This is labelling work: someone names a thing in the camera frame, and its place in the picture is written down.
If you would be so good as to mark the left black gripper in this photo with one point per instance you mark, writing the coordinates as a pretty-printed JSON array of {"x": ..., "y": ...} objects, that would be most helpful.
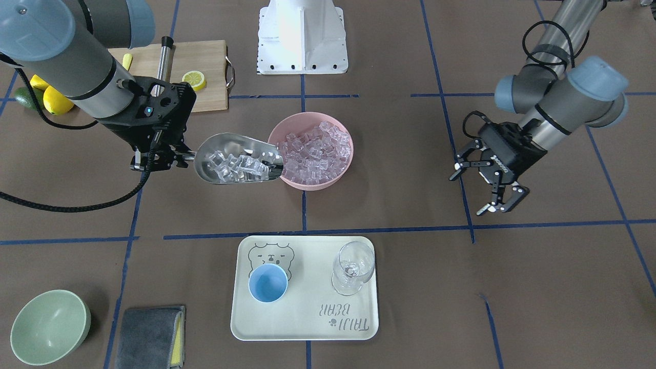
[{"x": 505, "y": 165}]

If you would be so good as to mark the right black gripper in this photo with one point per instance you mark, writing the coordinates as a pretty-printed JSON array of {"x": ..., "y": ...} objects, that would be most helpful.
[{"x": 124, "y": 134}]

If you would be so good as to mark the stainless steel ice scoop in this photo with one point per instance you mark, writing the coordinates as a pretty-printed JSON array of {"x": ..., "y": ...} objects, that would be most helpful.
[{"x": 234, "y": 144}]

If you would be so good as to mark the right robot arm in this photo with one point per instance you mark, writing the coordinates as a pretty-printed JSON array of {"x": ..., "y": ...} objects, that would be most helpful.
[{"x": 67, "y": 44}]

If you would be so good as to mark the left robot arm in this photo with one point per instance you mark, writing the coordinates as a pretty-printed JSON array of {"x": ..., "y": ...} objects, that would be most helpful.
[{"x": 555, "y": 94}]

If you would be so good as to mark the ice cubes in scoop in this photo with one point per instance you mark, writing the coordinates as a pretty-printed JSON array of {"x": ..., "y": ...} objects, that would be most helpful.
[{"x": 226, "y": 168}]

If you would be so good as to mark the pile of clear ice cubes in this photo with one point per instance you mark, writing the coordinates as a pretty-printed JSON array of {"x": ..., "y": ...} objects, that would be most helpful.
[{"x": 316, "y": 156}]

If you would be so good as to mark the light blue plastic cup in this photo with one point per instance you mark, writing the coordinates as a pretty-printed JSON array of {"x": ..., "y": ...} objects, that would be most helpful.
[{"x": 268, "y": 283}]

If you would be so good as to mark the lemon half slice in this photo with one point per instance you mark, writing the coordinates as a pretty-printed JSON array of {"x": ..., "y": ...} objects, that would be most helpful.
[{"x": 196, "y": 79}]

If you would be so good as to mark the yellow plastic knife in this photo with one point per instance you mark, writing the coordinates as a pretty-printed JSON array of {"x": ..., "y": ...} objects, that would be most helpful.
[{"x": 127, "y": 60}]

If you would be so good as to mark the wooden cutting board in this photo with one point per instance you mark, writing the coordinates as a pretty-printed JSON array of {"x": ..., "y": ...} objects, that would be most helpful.
[{"x": 206, "y": 56}]

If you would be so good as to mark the whole yellow lemon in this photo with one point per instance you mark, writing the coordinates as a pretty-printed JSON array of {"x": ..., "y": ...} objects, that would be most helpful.
[{"x": 56, "y": 103}]

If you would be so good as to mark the steel cylinder rod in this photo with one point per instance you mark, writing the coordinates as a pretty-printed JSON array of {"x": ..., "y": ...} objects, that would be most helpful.
[{"x": 165, "y": 59}]

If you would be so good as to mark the green lime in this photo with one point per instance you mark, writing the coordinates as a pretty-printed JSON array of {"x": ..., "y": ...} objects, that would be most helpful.
[{"x": 23, "y": 97}]

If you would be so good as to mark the pink bowl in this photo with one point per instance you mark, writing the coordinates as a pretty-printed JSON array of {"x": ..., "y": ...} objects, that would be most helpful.
[{"x": 298, "y": 123}]

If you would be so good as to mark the clear wine glass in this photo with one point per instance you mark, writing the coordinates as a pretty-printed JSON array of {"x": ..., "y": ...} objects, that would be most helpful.
[{"x": 352, "y": 268}]

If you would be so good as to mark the grey folded cloth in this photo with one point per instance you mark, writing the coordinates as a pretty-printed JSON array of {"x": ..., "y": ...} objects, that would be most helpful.
[{"x": 146, "y": 337}]

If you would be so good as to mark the yellow sponge under cloth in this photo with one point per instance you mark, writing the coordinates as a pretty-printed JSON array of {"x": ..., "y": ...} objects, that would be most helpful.
[{"x": 177, "y": 355}]

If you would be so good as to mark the green bowl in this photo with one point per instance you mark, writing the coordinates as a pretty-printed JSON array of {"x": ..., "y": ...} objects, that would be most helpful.
[{"x": 50, "y": 327}]

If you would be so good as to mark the cream bear serving tray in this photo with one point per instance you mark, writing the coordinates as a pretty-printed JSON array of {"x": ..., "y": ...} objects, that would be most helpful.
[{"x": 310, "y": 308}]

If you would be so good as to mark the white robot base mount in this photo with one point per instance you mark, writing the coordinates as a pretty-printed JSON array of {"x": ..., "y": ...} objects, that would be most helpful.
[{"x": 301, "y": 37}]

